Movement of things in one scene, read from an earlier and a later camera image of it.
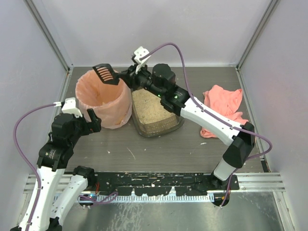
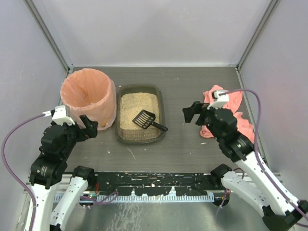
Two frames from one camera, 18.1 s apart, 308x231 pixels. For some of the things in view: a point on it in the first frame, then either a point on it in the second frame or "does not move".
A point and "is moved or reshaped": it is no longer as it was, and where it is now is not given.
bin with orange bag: (112, 104) is moved or reshaped
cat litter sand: (148, 107) to (132, 104)
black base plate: (160, 183) does not move
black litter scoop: (108, 76) to (145, 119)
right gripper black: (131, 76) to (200, 115)
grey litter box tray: (151, 118) is moved or reshaped
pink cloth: (224, 103) does not move
